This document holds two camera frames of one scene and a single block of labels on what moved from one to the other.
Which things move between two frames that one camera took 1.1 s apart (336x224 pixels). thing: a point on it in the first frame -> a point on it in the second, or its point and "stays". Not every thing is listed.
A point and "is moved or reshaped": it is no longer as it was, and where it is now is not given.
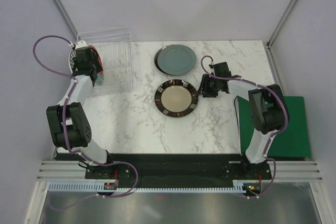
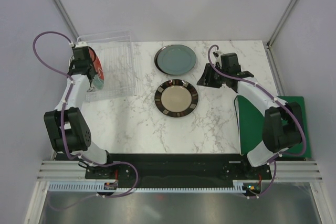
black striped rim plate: x=176 y=98 stays
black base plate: x=178 y=170 stays
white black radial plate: x=72 y=55 stays
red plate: x=100 y=76 is moved or reshaped
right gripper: x=203 y=87 -> x=204 y=81
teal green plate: x=176 y=60 stays
